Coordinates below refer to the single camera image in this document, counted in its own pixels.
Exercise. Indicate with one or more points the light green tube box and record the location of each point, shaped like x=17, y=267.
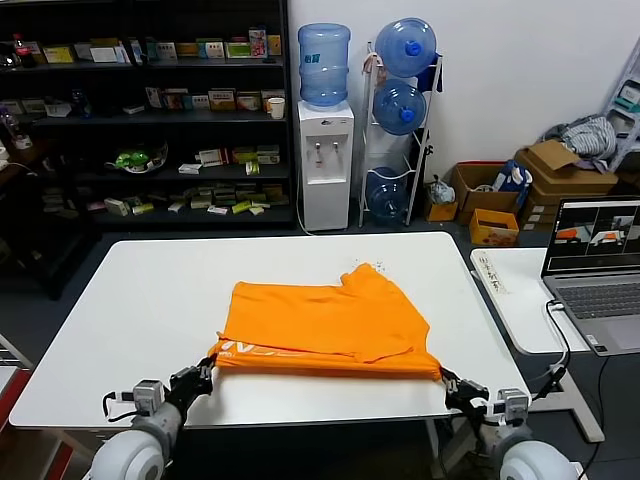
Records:
x=251, y=168

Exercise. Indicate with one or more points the lime green box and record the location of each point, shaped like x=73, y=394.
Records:
x=141, y=208
x=241, y=207

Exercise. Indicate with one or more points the open brown cardboard box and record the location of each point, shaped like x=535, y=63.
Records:
x=482, y=202

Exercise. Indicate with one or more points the black slender pump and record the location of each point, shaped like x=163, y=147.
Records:
x=427, y=150

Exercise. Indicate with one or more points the white red orange box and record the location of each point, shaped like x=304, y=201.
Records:
x=247, y=101

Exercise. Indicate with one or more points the green snack packets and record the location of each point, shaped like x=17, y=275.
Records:
x=131, y=159

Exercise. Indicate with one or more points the yellow orange box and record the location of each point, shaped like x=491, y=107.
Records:
x=273, y=45

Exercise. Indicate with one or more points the tall blue white box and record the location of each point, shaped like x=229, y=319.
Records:
x=136, y=52

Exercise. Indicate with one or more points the white water dispenser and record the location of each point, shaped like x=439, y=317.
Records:
x=324, y=199

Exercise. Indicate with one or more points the orange picture medicine box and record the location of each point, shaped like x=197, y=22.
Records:
x=175, y=99

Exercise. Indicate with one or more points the orange framed medicine box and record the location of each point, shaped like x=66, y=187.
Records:
x=221, y=99

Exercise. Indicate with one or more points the grey storage rack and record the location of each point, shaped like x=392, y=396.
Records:
x=620, y=82

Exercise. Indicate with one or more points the black white bowl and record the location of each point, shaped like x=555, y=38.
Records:
x=158, y=157

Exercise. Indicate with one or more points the dark blue bottle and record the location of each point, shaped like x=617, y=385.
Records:
x=81, y=104

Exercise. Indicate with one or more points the pale yellow small box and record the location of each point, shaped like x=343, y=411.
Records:
x=256, y=210

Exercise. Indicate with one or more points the pale green box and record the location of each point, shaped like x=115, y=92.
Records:
x=33, y=106

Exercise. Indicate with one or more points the small white medicine box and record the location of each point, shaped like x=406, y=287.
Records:
x=82, y=52

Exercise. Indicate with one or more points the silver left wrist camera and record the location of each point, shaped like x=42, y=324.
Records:
x=148, y=397

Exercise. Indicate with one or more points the pink rag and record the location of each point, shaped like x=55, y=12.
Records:
x=370, y=62

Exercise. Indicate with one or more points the handwritten paper label strip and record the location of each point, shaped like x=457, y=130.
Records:
x=489, y=272

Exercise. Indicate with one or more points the grey striped clothes pile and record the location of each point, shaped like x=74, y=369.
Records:
x=590, y=135

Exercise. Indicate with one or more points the stacked brown yellow boxes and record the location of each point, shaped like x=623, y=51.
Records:
x=274, y=195

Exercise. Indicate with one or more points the blue capped water jug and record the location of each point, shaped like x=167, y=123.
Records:
x=391, y=102
x=394, y=39

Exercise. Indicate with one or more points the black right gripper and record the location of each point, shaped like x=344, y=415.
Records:
x=470, y=395

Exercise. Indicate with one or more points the small yellow cardboard box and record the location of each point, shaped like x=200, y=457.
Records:
x=442, y=212

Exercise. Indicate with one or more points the white olive box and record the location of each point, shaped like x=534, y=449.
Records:
x=174, y=206

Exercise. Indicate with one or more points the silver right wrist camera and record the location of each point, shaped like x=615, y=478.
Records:
x=515, y=405

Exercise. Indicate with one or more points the white plastic tray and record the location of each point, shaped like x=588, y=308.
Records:
x=56, y=108

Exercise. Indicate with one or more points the white teal medicine box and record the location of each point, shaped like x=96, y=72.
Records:
x=212, y=49

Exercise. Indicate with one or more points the clear plastic bottle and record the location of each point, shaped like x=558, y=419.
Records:
x=6, y=127

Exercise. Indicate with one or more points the grey laptop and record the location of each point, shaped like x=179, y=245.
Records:
x=600, y=300

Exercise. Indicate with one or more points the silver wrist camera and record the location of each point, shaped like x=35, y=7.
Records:
x=515, y=405
x=148, y=397

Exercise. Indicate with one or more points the white green carton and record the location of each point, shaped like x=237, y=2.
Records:
x=116, y=206

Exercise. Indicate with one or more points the small white flat box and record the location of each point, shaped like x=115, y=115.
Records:
x=216, y=209

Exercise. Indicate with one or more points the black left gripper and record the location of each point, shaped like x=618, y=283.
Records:
x=190, y=382

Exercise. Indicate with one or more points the orange t-shirt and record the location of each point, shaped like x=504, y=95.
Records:
x=325, y=320

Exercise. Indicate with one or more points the wide white blue box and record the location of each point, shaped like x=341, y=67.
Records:
x=163, y=51

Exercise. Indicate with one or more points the white paper cup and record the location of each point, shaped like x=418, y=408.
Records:
x=275, y=108

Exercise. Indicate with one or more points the stacked labelled cardboard boxes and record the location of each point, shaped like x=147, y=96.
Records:
x=539, y=212

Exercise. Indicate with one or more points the green yellow medicine box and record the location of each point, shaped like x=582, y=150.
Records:
x=242, y=153

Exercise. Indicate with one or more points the grey metal cart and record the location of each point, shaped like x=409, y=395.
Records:
x=10, y=352

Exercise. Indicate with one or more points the white grey medicine box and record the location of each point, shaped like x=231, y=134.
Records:
x=199, y=102

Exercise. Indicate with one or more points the white red medicine box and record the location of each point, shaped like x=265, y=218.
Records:
x=153, y=98

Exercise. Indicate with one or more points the small orange cardboard box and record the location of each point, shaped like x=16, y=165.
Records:
x=492, y=234

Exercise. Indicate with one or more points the white power strip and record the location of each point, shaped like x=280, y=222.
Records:
x=579, y=470

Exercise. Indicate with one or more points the blue water jug with label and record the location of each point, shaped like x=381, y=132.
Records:
x=324, y=74

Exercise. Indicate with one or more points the beige brown medicine box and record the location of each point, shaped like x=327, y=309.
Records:
x=263, y=99

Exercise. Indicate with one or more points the blue white package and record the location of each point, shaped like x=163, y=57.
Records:
x=514, y=172

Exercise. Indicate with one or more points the cola bottle red label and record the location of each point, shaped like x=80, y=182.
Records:
x=21, y=52

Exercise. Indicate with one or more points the green white flat box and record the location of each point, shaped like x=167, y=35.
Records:
x=10, y=108

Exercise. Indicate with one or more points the white side table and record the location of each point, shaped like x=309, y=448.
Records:
x=524, y=310

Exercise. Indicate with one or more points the pink cartoon print box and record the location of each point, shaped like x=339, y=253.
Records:
x=257, y=43

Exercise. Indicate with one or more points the stacked olive green boxes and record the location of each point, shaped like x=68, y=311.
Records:
x=224, y=194
x=201, y=198

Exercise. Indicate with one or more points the white box black print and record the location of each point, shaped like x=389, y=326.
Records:
x=188, y=168

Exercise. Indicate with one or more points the white red striped box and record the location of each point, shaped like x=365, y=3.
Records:
x=211, y=157

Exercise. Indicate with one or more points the white blue medicine box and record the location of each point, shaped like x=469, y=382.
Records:
x=123, y=53

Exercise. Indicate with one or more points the small white cup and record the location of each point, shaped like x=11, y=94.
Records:
x=22, y=142

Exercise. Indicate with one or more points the flat yellow box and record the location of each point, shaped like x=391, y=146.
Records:
x=187, y=49

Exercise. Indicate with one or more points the grey plastic bag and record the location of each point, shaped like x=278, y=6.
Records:
x=442, y=192

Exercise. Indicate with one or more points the black metal shelving unit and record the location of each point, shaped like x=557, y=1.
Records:
x=158, y=117

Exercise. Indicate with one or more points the large cardboard box with flap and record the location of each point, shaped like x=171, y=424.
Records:
x=574, y=182

